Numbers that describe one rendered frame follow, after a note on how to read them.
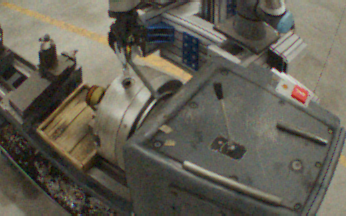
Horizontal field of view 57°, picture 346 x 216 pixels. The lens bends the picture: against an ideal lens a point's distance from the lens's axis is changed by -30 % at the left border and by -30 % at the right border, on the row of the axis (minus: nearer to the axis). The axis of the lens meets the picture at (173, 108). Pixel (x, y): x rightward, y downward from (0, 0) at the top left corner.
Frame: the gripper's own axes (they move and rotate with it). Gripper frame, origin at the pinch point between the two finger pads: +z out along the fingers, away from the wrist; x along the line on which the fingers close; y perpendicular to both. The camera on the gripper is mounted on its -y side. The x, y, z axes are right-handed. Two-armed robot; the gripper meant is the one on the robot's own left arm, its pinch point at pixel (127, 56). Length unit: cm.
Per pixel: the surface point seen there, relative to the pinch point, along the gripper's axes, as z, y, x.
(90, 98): 26.6, -16.4, -10.7
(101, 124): 19.2, 1.6, -11.2
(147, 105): 16.5, 3.6, 2.6
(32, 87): 39, -50, -36
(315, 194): 10, 58, 27
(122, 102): 14.2, 1.4, -3.5
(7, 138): 77, -64, -69
